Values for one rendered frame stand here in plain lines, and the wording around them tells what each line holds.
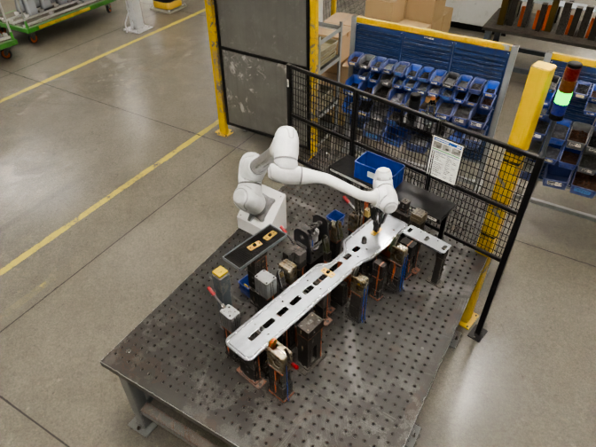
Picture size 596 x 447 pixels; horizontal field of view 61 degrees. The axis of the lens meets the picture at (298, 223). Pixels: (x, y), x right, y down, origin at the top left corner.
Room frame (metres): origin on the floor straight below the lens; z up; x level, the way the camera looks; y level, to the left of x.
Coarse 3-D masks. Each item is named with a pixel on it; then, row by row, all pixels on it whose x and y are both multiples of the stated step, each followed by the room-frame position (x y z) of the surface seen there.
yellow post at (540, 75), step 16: (544, 64) 2.50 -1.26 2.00; (528, 80) 2.47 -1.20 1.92; (544, 80) 2.42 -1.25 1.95; (528, 96) 2.46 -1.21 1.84; (544, 96) 2.45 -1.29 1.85; (528, 112) 2.44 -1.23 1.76; (512, 128) 2.48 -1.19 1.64; (528, 128) 2.43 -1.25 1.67; (512, 144) 2.46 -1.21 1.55; (528, 144) 2.45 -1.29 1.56; (512, 160) 2.44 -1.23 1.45; (512, 176) 2.42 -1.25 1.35; (496, 208) 2.44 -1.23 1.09; (496, 224) 2.42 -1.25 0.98; (480, 240) 2.47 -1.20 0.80; (480, 288) 2.46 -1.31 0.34; (464, 320) 2.43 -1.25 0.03
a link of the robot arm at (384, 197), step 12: (312, 180) 2.28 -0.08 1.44; (324, 180) 2.28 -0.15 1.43; (336, 180) 2.27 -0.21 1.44; (348, 192) 2.21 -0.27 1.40; (360, 192) 2.18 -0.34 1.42; (372, 192) 2.18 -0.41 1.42; (384, 192) 2.17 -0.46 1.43; (372, 204) 2.16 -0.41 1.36; (384, 204) 2.11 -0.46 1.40; (396, 204) 2.12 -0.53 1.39
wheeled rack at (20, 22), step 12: (72, 0) 9.26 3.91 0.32; (96, 0) 9.38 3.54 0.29; (108, 0) 9.49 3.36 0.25; (12, 12) 8.76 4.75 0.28; (24, 12) 8.65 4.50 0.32; (48, 12) 8.75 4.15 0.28; (60, 12) 8.69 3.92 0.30; (72, 12) 8.77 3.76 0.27; (108, 12) 9.59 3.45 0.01; (0, 24) 8.29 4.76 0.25; (12, 24) 8.18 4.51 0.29; (24, 24) 8.10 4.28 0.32; (36, 24) 8.21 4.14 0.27; (48, 24) 8.31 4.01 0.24; (36, 36) 8.18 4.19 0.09
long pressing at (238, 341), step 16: (368, 224) 2.41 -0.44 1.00; (384, 224) 2.41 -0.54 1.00; (400, 224) 2.41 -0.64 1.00; (352, 240) 2.26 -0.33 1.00; (368, 240) 2.26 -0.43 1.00; (384, 240) 2.26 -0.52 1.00; (352, 256) 2.12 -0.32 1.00; (368, 256) 2.12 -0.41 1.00; (320, 272) 2.00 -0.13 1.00; (336, 272) 1.99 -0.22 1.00; (288, 288) 1.87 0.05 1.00; (304, 288) 1.88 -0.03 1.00; (272, 304) 1.76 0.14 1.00; (288, 304) 1.76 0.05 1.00; (304, 304) 1.76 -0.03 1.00; (256, 320) 1.66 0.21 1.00; (288, 320) 1.66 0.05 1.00; (240, 336) 1.56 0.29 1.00; (272, 336) 1.56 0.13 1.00; (240, 352) 1.46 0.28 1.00; (256, 352) 1.46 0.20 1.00
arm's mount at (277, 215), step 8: (264, 192) 2.79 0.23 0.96; (272, 192) 2.77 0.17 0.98; (280, 192) 2.75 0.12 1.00; (280, 200) 2.71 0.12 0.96; (272, 208) 2.68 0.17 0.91; (280, 208) 2.68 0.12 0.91; (240, 216) 2.72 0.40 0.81; (272, 216) 2.64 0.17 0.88; (280, 216) 2.68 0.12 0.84; (240, 224) 2.72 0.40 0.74; (248, 224) 2.68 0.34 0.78; (256, 224) 2.64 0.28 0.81; (264, 224) 2.62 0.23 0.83; (272, 224) 2.61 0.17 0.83; (280, 224) 2.68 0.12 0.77
